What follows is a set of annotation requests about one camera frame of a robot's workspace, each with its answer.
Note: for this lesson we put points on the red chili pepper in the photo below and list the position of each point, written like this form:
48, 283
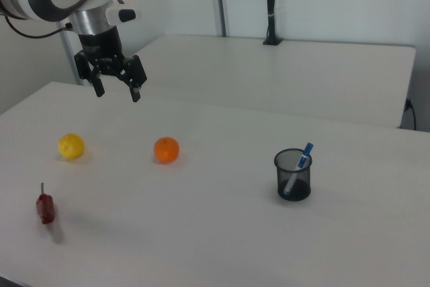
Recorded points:
45, 209

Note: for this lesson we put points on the black mesh pen cup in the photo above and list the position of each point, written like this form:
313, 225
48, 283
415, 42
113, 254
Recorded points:
293, 179

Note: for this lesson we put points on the white side table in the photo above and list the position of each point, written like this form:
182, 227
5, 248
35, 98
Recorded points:
285, 75

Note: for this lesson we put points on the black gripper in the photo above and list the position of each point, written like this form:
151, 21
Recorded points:
100, 43

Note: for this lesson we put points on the yellow plastic pear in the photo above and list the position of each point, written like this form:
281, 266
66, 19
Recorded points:
71, 145

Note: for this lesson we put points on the orange mandarin fruit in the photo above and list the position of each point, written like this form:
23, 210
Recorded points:
166, 149

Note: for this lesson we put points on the white blue marker pen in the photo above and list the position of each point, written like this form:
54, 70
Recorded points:
301, 161

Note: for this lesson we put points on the black pole with base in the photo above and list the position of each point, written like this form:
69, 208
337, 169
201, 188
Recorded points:
271, 8

